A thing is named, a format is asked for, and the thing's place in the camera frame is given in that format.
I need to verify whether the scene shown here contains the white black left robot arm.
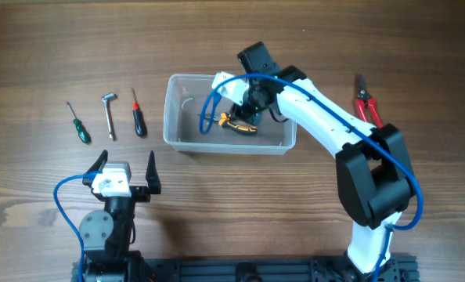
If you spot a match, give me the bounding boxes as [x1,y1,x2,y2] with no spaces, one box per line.
[71,150,161,281]

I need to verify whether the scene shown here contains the red handled snips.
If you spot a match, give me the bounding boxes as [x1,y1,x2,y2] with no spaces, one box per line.
[355,74,384,128]

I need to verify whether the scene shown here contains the green handled screwdriver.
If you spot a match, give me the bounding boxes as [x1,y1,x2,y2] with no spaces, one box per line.
[67,101,91,144]

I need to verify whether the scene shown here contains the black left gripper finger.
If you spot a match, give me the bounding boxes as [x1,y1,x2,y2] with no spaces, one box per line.
[145,150,161,194]
[86,150,108,173]

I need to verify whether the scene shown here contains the orange black needle-nose pliers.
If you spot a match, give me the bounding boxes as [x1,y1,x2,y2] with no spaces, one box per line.
[197,112,258,136]

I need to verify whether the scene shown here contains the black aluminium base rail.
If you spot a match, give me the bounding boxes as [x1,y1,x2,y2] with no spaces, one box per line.
[71,255,420,282]

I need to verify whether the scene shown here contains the silver L-shaped socket wrench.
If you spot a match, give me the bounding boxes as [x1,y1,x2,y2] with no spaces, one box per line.
[101,92,117,141]

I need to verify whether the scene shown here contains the clear plastic container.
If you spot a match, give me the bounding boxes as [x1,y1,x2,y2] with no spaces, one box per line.
[164,74,297,155]

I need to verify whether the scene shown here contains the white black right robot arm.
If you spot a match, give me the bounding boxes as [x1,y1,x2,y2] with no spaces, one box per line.
[234,42,424,278]

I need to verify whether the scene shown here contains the black red handled screwdriver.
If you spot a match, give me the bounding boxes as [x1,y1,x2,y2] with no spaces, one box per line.
[131,88,147,138]

